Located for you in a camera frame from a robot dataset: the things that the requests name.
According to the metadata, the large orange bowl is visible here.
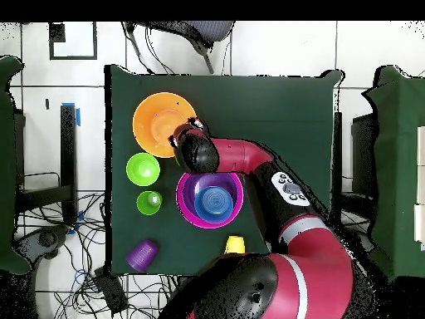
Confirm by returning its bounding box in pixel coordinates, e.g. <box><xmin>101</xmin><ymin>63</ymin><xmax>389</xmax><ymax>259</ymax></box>
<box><xmin>132</xmin><ymin>91</ymin><xmax>199</xmax><ymax>160</ymax></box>

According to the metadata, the purple bowl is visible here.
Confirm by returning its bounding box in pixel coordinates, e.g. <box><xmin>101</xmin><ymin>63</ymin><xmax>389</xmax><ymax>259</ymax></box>
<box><xmin>181</xmin><ymin>172</ymin><xmax>240</xmax><ymax>224</ymax></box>

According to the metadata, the small blue bowl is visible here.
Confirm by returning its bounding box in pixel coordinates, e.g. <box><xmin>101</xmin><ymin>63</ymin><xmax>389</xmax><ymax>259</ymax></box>
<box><xmin>193</xmin><ymin>185</ymin><xmax>235</xmax><ymax>224</ymax></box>

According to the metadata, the large pink bowl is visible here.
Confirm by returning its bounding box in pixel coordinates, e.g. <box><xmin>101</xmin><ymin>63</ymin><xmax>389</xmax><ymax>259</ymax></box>
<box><xmin>174</xmin><ymin>170</ymin><xmax>245</xmax><ymax>230</ymax></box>

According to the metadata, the yellow cup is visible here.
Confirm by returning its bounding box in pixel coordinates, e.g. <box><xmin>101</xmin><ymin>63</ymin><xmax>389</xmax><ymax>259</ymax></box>
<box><xmin>224</xmin><ymin>235</ymin><xmax>246</xmax><ymax>255</ymax></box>

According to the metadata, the small green bowl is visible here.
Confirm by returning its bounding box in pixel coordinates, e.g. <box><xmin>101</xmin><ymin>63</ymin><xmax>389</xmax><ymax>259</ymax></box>
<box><xmin>125</xmin><ymin>151</ymin><xmax>162</xmax><ymax>188</ymax></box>

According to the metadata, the dark green tablecloth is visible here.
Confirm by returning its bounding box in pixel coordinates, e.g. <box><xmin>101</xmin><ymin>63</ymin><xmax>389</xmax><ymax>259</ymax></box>
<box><xmin>103</xmin><ymin>63</ymin><xmax>344</xmax><ymax>277</ymax></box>

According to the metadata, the green cup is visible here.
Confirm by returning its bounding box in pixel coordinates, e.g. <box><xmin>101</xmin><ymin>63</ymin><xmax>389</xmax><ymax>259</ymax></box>
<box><xmin>136</xmin><ymin>189</ymin><xmax>164</xmax><ymax>216</ymax></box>

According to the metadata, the grey office chair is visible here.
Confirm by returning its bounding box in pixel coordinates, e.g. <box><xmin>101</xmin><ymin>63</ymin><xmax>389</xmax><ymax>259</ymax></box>
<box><xmin>123</xmin><ymin>21</ymin><xmax>236</xmax><ymax>75</ymax></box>

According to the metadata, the blue tape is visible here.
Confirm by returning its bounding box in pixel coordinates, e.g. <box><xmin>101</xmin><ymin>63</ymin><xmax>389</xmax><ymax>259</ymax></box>
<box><xmin>61</xmin><ymin>102</ymin><xmax>81</xmax><ymax>128</ymax></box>

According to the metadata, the black metal stand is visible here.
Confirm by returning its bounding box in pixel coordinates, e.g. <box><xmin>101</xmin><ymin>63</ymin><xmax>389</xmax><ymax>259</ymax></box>
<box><xmin>14</xmin><ymin>104</ymin><xmax>79</xmax><ymax>224</ymax></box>

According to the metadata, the purple cup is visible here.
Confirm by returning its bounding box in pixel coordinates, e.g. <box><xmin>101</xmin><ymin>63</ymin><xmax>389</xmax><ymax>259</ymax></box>
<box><xmin>125</xmin><ymin>238</ymin><xmax>159</xmax><ymax>273</ymax></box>

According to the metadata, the black power strip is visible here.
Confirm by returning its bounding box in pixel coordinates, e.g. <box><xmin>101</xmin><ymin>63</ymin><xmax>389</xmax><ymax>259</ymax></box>
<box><xmin>93</xmin><ymin>266</ymin><xmax>129</xmax><ymax>316</ymax></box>

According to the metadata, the black caster leg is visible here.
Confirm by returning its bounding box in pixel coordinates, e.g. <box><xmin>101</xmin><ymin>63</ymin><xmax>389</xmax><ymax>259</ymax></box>
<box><xmin>13</xmin><ymin>224</ymin><xmax>70</xmax><ymax>261</ymax></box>

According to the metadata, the green-clothed side table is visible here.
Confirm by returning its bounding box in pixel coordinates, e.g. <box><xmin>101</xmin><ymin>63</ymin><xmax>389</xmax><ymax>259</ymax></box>
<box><xmin>0</xmin><ymin>55</ymin><xmax>32</xmax><ymax>276</ymax></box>
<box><xmin>361</xmin><ymin>65</ymin><xmax>425</xmax><ymax>282</ymax></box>

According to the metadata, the black square frame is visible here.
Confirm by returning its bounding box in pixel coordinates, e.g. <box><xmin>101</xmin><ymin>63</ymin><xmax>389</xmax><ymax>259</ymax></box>
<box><xmin>48</xmin><ymin>22</ymin><xmax>99</xmax><ymax>61</ymax></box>

